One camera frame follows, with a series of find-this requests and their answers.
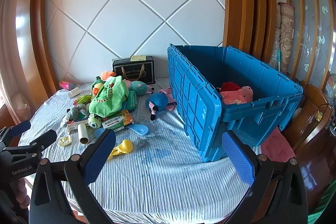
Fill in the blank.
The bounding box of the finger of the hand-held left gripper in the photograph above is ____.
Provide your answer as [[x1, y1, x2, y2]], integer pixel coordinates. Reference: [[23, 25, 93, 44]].
[[26, 130, 57, 155], [0, 120, 32, 147]]

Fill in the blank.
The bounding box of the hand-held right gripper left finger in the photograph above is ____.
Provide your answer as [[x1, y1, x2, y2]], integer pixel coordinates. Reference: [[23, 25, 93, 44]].
[[30, 129, 117, 224]]

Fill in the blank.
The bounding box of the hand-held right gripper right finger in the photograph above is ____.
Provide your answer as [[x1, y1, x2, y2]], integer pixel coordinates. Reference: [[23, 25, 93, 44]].
[[222, 130, 309, 224]]

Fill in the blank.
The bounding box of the red white ointment box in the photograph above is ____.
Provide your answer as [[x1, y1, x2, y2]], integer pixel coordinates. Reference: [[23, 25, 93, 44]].
[[66, 119, 89, 132]]

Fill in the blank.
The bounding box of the blue plastic storage crate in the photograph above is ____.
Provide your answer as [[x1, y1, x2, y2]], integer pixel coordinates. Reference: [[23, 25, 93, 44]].
[[167, 43, 303, 163]]

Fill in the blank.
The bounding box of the small yellow plastic bag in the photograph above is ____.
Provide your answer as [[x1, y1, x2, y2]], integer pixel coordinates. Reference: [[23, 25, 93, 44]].
[[57, 135, 72, 147]]

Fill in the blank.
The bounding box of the yellow plastic toy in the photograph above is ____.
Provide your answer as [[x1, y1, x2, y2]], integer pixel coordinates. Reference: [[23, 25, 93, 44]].
[[108, 139, 133, 160]]

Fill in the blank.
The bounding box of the white paper roll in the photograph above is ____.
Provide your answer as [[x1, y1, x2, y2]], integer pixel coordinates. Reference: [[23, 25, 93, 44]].
[[77, 123, 90, 145]]

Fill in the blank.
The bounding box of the white wipes packet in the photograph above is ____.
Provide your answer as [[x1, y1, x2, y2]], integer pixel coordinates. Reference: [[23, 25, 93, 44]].
[[60, 109, 72, 128]]

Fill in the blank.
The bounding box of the green big-eyed plush toy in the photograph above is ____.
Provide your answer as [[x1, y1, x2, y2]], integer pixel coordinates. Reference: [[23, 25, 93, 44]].
[[88, 114, 103, 128]]

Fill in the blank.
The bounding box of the green orange medicine box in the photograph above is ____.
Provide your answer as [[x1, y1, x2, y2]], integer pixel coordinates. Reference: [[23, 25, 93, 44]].
[[101, 109, 135, 132]]

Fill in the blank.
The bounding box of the pink towel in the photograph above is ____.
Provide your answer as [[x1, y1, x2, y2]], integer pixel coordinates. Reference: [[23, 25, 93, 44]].
[[260, 128, 296, 163]]

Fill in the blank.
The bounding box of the light blue plastic scoop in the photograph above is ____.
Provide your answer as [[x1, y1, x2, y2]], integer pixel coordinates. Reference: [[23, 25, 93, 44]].
[[94, 123, 150, 138]]

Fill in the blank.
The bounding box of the grey plush toy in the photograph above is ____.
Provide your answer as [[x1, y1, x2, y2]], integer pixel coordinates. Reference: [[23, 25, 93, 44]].
[[70, 103, 91, 119]]

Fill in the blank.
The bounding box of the green frog plush toy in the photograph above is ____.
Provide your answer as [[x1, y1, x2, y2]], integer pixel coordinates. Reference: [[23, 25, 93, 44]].
[[89, 76, 130, 117]]

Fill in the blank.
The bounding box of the pink green snack packet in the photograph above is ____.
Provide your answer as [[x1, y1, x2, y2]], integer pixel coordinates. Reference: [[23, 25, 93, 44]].
[[73, 94, 92, 105]]

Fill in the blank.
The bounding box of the pink can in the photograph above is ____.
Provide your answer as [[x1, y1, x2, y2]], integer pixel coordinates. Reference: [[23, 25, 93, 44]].
[[59, 80, 75, 90]]

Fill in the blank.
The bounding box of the pink pig plush toy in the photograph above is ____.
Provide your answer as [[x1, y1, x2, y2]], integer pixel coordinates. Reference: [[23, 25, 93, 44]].
[[219, 86, 254, 105]]

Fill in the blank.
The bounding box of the light blue bed sheet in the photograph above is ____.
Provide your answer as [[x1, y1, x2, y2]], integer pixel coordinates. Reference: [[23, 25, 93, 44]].
[[18, 78, 265, 216]]

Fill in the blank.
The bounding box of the yellow duck plush toy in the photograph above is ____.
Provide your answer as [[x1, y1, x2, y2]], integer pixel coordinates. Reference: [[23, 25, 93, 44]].
[[91, 76, 105, 96]]

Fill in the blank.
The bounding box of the red plush toy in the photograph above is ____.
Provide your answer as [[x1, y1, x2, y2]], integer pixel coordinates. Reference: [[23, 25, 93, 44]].
[[220, 82, 241, 92]]

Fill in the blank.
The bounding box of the dark wooden bedside cabinet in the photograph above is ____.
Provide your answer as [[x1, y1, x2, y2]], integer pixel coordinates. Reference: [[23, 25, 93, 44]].
[[282, 82, 336, 214]]

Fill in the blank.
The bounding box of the blue flamingo plush toy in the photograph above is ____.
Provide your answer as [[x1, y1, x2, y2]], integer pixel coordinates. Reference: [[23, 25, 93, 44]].
[[145, 87, 177, 121]]

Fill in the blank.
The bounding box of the teal green plush toy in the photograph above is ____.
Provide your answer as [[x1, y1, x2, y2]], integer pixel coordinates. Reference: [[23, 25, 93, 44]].
[[123, 80, 155, 96]]

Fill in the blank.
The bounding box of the black gift box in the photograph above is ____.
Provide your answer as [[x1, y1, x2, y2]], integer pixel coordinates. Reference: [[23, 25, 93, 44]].
[[112, 55, 155, 84]]

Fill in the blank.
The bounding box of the green striped cloth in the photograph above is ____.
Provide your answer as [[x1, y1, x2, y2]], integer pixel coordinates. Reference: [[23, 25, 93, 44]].
[[307, 186, 336, 224]]

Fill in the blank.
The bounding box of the rolled patterned carpet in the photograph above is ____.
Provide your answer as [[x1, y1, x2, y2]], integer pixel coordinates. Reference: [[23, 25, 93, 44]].
[[270, 2, 296, 72]]

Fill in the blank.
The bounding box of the frosted glass wooden door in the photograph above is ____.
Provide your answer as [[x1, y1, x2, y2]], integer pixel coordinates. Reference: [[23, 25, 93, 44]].
[[278, 0, 336, 88]]

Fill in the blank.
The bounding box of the teal plastic handle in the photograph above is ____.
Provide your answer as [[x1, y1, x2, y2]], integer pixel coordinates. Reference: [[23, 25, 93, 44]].
[[276, 51, 286, 73]]

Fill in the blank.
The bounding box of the wooden headboard frame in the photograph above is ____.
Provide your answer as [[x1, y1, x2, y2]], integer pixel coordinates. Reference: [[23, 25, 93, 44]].
[[0, 0, 279, 119]]

